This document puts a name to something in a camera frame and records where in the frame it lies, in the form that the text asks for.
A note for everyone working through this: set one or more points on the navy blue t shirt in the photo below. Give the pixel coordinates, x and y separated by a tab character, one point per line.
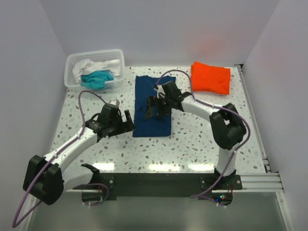
157	126

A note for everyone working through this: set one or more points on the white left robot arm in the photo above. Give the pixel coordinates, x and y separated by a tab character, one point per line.
46	178

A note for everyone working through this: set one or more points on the aluminium frame rail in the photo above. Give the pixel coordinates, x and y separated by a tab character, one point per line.
261	182

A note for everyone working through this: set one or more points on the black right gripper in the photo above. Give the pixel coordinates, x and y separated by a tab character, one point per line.
155	101

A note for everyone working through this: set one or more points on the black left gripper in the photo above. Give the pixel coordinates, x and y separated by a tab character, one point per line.
125	126

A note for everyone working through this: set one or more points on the orange folded t shirt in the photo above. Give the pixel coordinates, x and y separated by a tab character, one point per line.
212	79

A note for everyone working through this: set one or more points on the teal crumpled t shirt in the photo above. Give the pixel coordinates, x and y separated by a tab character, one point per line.
96	80

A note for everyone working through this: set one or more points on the white plastic basket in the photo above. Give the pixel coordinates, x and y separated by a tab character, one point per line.
95	56

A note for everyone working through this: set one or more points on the white crumpled t shirt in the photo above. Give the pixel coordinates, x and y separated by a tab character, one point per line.
86	67

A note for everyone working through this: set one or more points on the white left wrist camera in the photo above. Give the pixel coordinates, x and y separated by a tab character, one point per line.
114	102

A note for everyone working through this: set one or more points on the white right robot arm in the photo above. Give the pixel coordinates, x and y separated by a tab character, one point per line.
229	129

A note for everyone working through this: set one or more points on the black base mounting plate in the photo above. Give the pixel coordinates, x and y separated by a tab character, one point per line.
111	186

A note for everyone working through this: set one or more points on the right side aluminium rail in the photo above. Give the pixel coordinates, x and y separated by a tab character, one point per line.
265	161

